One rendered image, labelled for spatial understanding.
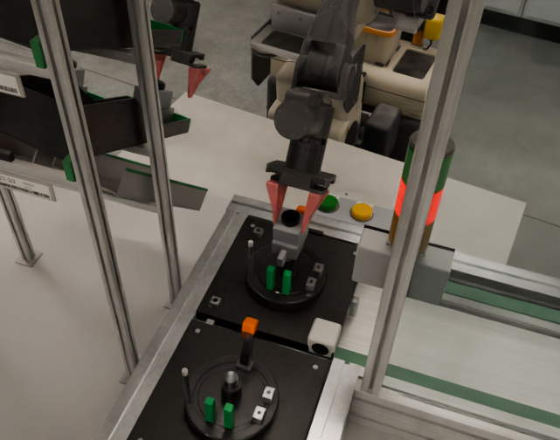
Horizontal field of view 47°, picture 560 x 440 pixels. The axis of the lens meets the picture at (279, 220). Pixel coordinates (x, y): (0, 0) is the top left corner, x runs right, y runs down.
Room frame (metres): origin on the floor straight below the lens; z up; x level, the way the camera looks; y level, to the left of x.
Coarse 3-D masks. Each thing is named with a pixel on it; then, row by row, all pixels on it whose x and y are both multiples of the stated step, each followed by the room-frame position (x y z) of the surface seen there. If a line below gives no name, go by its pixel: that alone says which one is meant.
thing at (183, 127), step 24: (0, 96) 0.70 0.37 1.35; (48, 96) 0.68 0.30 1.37; (120, 96) 0.91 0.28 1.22; (0, 120) 0.69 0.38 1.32; (24, 120) 0.68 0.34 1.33; (48, 120) 0.66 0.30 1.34; (96, 120) 0.68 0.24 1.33; (120, 120) 0.72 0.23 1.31; (48, 144) 0.65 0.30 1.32; (96, 144) 0.68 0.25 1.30; (120, 144) 0.71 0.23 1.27
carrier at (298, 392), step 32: (192, 320) 0.63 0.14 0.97; (192, 352) 0.57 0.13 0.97; (224, 352) 0.57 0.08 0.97; (256, 352) 0.58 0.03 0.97; (288, 352) 0.58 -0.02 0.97; (160, 384) 0.51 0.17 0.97; (192, 384) 0.50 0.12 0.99; (224, 384) 0.49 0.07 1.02; (256, 384) 0.51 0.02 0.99; (288, 384) 0.52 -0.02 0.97; (320, 384) 0.52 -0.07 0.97; (160, 416) 0.46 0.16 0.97; (192, 416) 0.45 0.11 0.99; (224, 416) 0.44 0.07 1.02; (256, 416) 0.45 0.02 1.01; (288, 416) 0.47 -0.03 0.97
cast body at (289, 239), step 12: (288, 216) 0.73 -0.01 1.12; (300, 216) 0.74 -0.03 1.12; (276, 228) 0.72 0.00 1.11; (288, 228) 0.72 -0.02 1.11; (300, 228) 0.72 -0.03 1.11; (276, 240) 0.72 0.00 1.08; (288, 240) 0.71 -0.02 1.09; (300, 240) 0.72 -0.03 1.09; (276, 252) 0.71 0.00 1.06; (288, 252) 0.71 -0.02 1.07
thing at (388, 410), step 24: (360, 288) 0.76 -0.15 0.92; (360, 312) 0.71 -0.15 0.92; (360, 336) 0.65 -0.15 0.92; (360, 360) 0.59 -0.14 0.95; (360, 384) 0.53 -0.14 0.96; (360, 408) 0.52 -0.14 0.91; (384, 408) 0.51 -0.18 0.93; (408, 408) 0.50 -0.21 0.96; (432, 408) 0.50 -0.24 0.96; (384, 432) 0.51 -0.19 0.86; (408, 432) 0.50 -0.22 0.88; (432, 432) 0.49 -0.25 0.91; (456, 432) 0.48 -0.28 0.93; (480, 432) 0.47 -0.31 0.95; (504, 432) 0.46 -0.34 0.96
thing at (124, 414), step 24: (240, 216) 0.89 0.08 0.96; (216, 240) 0.82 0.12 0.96; (216, 264) 0.77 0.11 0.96; (192, 288) 0.71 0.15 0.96; (168, 312) 0.66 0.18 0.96; (192, 312) 0.66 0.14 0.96; (168, 336) 0.61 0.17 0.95; (144, 360) 0.56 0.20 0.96; (168, 360) 0.56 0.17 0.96; (336, 360) 0.58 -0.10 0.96; (144, 384) 0.52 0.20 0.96; (336, 384) 0.53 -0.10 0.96; (120, 408) 0.48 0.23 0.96; (336, 408) 0.49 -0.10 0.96; (120, 432) 0.44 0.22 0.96; (312, 432) 0.45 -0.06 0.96; (336, 432) 0.45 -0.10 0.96
